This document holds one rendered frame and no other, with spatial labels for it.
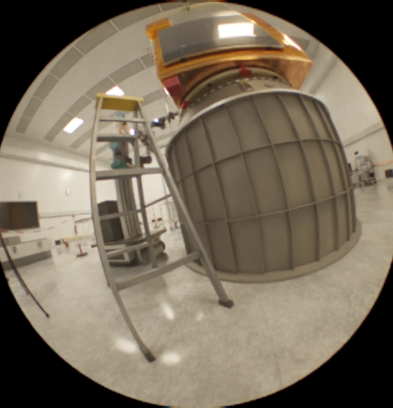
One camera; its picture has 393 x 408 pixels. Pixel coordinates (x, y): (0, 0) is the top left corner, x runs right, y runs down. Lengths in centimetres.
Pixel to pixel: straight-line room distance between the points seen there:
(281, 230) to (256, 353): 65
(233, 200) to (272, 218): 26
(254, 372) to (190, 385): 19
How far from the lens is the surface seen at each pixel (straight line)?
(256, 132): 93
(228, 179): 90
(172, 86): 142
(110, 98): 130
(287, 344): 62
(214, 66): 156
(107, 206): 191
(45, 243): 452
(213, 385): 56
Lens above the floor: 52
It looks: 1 degrees up
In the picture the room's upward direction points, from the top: 12 degrees counter-clockwise
